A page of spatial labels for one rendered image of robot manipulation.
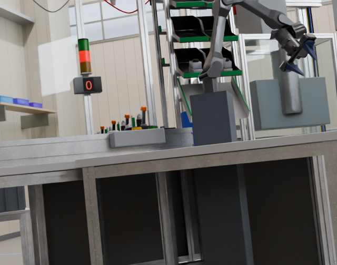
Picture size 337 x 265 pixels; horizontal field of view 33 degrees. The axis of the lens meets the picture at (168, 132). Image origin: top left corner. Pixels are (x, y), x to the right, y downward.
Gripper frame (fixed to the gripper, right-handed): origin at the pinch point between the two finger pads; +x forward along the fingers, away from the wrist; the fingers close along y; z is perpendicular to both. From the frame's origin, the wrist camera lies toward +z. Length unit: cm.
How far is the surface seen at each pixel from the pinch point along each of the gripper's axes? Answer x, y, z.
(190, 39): -45, 28, -14
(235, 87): -28, 42, 12
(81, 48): -65, 51, -51
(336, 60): -53, 48, 128
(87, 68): -57, 56, -51
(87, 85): -51, 61, -52
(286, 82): -51, 65, 90
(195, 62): -35, 33, -14
